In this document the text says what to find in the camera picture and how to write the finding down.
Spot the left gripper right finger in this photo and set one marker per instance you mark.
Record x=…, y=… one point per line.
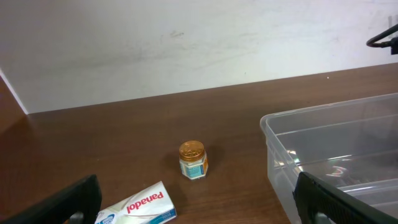
x=320, y=202

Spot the clear plastic container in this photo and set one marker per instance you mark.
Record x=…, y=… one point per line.
x=351, y=145

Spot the small gold-lid balm jar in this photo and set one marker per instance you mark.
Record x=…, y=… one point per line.
x=193, y=160

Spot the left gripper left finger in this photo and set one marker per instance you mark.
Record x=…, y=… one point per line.
x=79, y=202

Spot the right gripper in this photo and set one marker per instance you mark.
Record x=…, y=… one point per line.
x=394, y=46

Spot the white Panadol box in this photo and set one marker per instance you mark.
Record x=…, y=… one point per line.
x=152, y=205

